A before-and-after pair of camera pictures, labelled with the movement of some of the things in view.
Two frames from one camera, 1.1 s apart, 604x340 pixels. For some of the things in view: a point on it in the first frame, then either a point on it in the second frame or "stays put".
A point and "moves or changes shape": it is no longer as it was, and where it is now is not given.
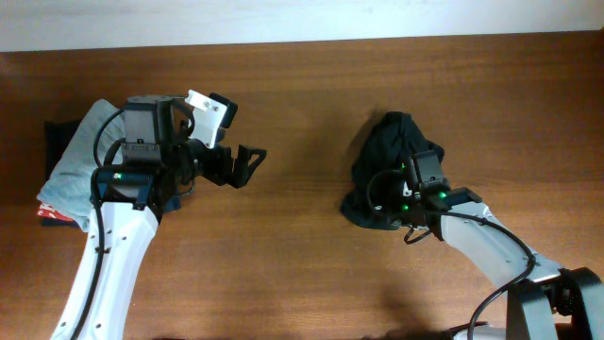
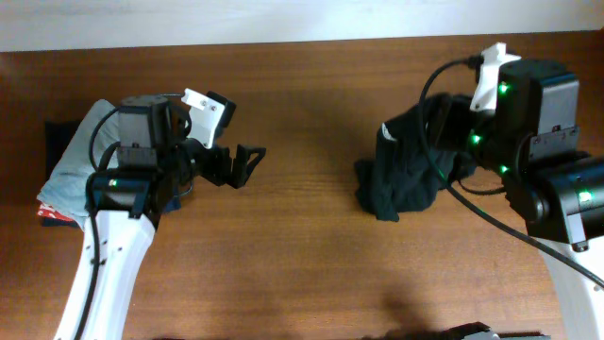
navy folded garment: x=58 y=136 stays put
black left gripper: x=241 y=170 stays put
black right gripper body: x=399 y=207 to x=462 y=131
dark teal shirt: x=389 y=146 moves or changes shape
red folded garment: x=49 y=212 stays put
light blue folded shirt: x=98 y=140 stays put
